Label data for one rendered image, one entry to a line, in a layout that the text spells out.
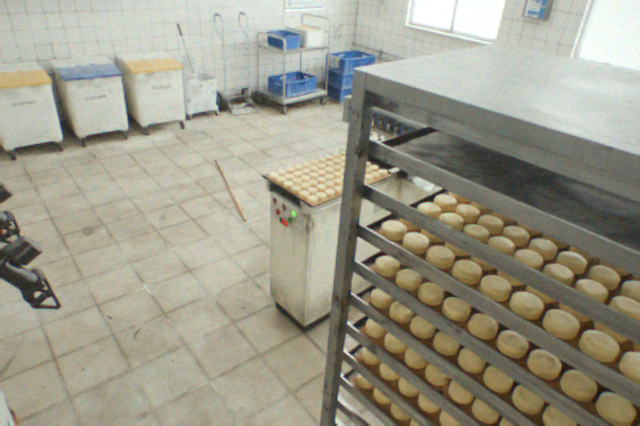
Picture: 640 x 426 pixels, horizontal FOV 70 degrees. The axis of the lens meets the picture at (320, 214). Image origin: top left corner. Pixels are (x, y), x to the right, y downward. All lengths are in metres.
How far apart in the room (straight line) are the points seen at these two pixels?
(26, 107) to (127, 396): 3.24
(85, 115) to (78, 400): 3.25
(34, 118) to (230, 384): 3.45
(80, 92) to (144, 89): 0.62
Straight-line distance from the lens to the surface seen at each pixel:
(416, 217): 0.82
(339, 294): 1.01
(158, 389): 2.62
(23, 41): 5.68
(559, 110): 0.72
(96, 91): 5.21
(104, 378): 2.74
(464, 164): 0.86
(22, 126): 5.19
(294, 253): 2.48
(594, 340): 0.82
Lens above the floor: 2.00
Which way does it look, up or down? 31 degrees down
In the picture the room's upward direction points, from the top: 4 degrees clockwise
